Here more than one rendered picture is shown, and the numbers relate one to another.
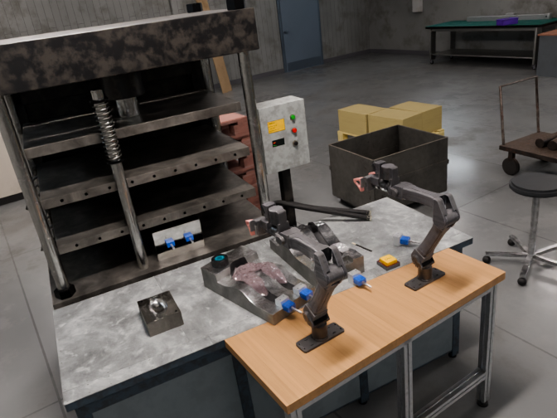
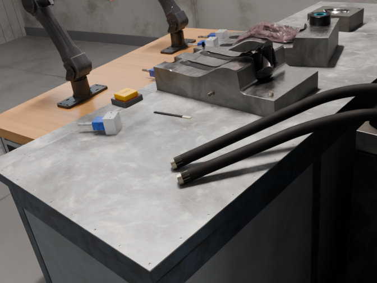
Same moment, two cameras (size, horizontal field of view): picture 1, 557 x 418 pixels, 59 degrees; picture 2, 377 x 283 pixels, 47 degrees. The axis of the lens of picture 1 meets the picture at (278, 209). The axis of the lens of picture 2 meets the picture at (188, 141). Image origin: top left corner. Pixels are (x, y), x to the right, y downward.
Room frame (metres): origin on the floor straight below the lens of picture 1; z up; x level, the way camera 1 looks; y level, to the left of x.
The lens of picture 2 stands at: (3.40, -0.79, 1.38)
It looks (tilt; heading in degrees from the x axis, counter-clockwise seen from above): 29 degrees down; 160
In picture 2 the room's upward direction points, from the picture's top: 8 degrees counter-clockwise
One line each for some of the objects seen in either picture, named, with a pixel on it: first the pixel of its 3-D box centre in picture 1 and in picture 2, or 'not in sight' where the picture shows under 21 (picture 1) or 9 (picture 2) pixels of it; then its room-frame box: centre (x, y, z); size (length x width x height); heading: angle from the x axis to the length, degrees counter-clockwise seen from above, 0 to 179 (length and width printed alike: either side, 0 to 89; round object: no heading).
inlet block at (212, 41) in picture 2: (307, 294); (201, 44); (1.78, -0.08, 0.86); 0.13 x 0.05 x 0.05; 41
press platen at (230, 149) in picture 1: (139, 159); not in sight; (2.78, 0.77, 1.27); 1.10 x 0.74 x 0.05; 114
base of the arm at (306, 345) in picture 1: (319, 330); (177, 39); (1.56, -0.10, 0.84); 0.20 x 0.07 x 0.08; 120
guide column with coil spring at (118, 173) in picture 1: (130, 215); not in sight; (2.36, 0.77, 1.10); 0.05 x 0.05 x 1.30
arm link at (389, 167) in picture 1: (393, 179); not in sight; (2.01, -0.52, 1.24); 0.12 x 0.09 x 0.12; 30
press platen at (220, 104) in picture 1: (128, 117); not in sight; (2.79, 0.77, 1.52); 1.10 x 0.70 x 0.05; 114
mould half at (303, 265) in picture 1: (313, 248); (231, 70); (2.17, -0.15, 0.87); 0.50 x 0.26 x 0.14; 24
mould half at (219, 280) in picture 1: (256, 281); (269, 40); (1.95, 0.15, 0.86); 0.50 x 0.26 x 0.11; 41
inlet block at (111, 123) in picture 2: (407, 240); (97, 123); (2.19, -0.63, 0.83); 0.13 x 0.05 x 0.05; 55
